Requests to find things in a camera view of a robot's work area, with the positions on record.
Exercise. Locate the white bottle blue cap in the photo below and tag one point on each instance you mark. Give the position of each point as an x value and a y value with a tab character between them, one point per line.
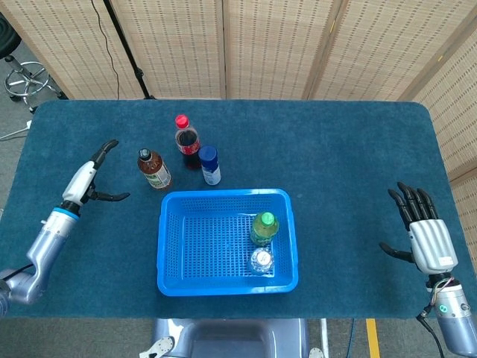
208	158

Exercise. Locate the white table leg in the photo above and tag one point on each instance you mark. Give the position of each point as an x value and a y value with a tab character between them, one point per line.
325	335

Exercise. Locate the dark blue table mat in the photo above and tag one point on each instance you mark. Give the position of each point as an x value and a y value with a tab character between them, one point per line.
335	168

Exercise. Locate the black stool chrome base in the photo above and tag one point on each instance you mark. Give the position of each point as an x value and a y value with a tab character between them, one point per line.
26	80

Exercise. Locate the bamboo folding screen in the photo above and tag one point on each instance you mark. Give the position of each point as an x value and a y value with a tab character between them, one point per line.
261	44

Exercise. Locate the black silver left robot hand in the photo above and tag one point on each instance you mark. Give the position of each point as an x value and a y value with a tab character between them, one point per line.
80	181

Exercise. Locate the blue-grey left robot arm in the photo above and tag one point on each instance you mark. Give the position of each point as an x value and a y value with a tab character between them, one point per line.
48	238

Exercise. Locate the green soda bottle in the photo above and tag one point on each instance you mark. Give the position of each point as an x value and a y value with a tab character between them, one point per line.
264	229

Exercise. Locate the clear water bottle white cap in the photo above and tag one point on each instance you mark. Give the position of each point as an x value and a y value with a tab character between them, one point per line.
261	259

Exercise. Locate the yellow floor tape strip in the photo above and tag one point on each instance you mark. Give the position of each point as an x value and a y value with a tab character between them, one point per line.
372	335

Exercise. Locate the black tripod stand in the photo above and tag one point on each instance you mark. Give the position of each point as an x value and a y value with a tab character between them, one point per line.
126	48

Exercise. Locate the blue plastic basket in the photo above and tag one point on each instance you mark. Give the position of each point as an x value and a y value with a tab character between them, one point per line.
167	283

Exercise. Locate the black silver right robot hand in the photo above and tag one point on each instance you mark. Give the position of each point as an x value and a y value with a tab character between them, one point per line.
432	242

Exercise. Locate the brown tea bottle black cap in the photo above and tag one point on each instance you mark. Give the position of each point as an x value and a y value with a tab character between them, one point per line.
154	171

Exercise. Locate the cola bottle red cap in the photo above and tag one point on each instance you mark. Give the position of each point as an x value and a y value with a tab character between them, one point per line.
188	143

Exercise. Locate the blue-grey robot torso base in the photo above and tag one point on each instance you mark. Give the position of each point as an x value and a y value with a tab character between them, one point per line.
223	335

